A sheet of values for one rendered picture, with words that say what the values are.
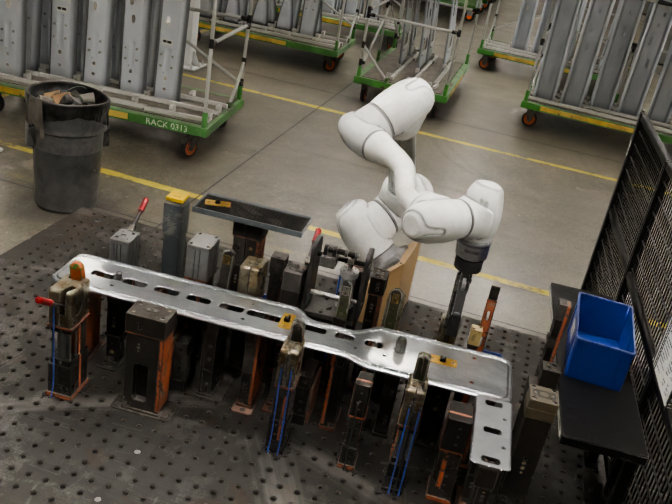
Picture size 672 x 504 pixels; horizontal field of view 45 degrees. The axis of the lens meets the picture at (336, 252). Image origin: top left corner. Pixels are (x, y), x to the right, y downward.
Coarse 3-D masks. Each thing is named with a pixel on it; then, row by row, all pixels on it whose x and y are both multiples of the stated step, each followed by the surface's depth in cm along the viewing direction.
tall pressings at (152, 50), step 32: (0, 0) 610; (32, 0) 631; (64, 0) 627; (96, 0) 622; (128, 0) 618; (160, 0) 641; (0, 32) 619; (32, 32) 640; (64, 32) 636; (96, 32) 631; (128, 32) 627; (160, 32) 623; (0, 64) 629; (32, 64) 651; (64, 64) 645; (96, 64) 640; (128, 64) 637; (160, 64) 630; (160, 96) 641
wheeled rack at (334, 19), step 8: (328, 16) 1113; (336, 16) 1113; (344, 16) 1134; (352, 16) 1131; (360, 16) 1132; (336, 24) 1106; (344, 24) 1103; (360, 24) 1101; (368, 24) 1108; (376, 24) 1106; (392, 24) 1122; (384, 32) 1097; (392, 32) 1094; (400, 32) 1097; (392, 40) 1105
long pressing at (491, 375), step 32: (96, 256) 252; (96, 288) 236; (128, 288) 238; (192, 288) 244; (224, 320) 231; (256, 320) 234; (352, 352) 227; (384, 352) 230; (416, 352) 232; (448, 352) 235; (480, 352) 238; (448, 384) 221; (480, 384) 223
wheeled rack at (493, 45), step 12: (492, 0) 1061; (492, 24) 1151; (492, 36) 1167; (480, 48) 1087; (492, 48) 1089; (504, 48) 1109; (528, 48) 1146; (480, 60) 1101; (516, 60) 1077; (528, 60) 1072; (564, 72) 1064
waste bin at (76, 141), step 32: (32, 96) 466; (64, 96) 477; (96, 96) 504; (32, 128) 478; (64, 128) 470; (96, 128) 482; (64, 160) 482; (96, 160) 496; (64, 192) 492; (96, 192) 510
